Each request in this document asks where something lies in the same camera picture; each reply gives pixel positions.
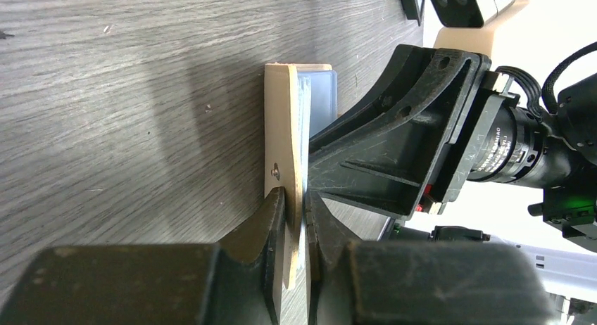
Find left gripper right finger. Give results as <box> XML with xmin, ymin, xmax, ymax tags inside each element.
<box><xmin>305</xmin><ymin>193</ymin><xmax>555</xmax><ymax>324</ymax></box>

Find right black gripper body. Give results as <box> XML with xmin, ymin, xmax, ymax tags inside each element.
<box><xmin>447</xmin><ymin>66</ymin><xmax>596</xmax><ymax>202</ymax></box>

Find black white chessboard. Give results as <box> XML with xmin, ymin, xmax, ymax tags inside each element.
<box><xmin>400</xmin><ymin>0</ymin><xmax>425</xmax><ymax>26</ymax></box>

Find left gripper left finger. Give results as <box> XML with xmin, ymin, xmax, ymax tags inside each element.
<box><xmin>1</xmin><ymin>187</ymin><xmax>286</xmax><ymax>324</ymax></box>

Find beige leather card holder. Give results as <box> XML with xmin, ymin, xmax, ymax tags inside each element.
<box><xmin>264</xmin><ymin>63</ymin><xmax>337</xmax><ymax>290</ymax></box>

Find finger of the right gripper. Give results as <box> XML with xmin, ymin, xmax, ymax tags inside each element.
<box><xmin>308</xmin><ymin>52</ymin><xmax>491</xmax><ymax>220</ymax></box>
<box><xmin>309</xmin><ymin>44</ymin><xmax>444</xmax><ymax>153</ymax></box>

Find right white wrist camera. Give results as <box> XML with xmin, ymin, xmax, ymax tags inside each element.
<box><xmin>430</xmin><ymin>0</ymin><xmax>529</xmax><ymax>57</ymax></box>

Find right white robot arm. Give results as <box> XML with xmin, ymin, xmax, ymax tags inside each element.
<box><xmin>305</xmin><ymin>44</ymin><xmax>596</xmax><ymax>324</ymax></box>

